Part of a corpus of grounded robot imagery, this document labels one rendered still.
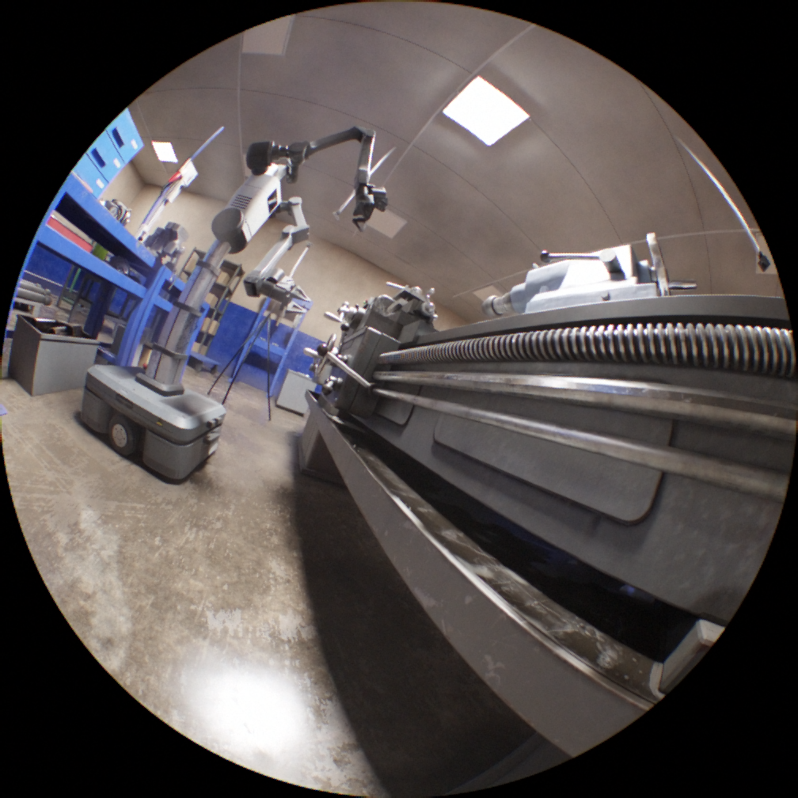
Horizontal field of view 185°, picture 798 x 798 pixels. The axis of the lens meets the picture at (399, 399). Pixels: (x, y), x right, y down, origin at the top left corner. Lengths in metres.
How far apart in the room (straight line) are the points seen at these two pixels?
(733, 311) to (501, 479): 0.43
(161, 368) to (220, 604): 0.92
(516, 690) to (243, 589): 0.64
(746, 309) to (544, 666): 0.40
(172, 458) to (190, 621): 0.58
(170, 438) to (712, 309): 1.29
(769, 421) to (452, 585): 0.30
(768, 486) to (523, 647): 0.22
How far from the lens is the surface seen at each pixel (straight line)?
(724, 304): 0.40
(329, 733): 0.59
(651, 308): 0.40
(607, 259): 0.64
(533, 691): 0.21
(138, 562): 0.76
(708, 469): 0.25
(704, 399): 0.26
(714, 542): 0.34
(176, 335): 1.20
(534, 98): 2.89
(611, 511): 0.33
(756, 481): 0.27
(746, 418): 0.27
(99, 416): 1.25
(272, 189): 1.37
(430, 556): 0.25
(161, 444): 1.02
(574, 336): 0.31
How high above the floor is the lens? 0.56
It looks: 3 degrees up
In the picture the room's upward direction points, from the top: 21 degrees clockwise
